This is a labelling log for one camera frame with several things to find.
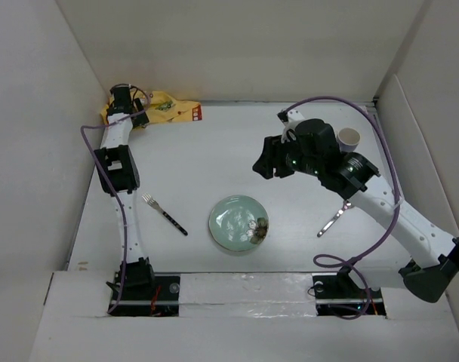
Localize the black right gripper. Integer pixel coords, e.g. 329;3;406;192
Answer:
251;131;322;179

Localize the yellow cartoon print cloth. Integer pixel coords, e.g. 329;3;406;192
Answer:
100;89;204;131

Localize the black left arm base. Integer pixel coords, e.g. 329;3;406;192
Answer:
106;258;180;318

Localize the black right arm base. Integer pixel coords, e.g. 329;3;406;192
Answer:
307;263;387;321

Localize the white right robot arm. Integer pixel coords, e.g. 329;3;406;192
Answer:
252;111;459;303

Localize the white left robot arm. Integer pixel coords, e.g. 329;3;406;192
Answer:
94;84;149;264

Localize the light green floral plate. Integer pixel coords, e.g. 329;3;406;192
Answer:
208;195;270;253

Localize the white lavender cup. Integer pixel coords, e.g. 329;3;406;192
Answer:
336;127;361;152

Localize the silver spoon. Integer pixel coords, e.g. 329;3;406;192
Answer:
316;201;354;238

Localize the black handled fork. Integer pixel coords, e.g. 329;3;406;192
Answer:
142;194;189;237

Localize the aluminium table edge rail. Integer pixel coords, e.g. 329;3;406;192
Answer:
365;105;405;208

